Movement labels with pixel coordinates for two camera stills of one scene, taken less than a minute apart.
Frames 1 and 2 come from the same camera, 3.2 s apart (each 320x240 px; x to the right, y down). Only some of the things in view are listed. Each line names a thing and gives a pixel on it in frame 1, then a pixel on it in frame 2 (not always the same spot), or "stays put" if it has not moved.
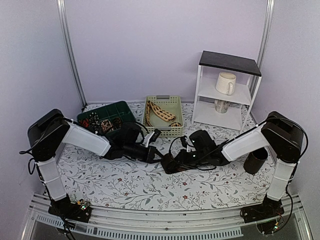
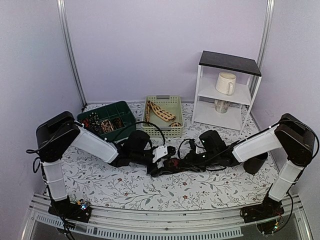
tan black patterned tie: x=161 y=113 stays put
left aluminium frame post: x=62 y=9 stays put
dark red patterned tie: x=170 y=165 stays put
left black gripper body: x=141 y=156 to x=154 y=171
